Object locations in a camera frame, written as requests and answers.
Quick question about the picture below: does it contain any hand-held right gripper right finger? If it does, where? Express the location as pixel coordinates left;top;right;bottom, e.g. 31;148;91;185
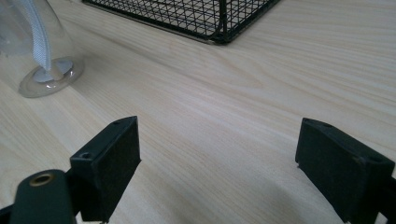
294;117;396;224

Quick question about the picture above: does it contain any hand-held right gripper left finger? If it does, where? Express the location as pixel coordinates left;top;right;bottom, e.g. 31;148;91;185
69;116;142;224

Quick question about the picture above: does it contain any clear glass with white strap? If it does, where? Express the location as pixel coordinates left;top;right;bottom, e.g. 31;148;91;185
0;0;86;99

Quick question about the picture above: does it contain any black wire mesh basket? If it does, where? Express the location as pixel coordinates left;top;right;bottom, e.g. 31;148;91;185
81;0;281;45

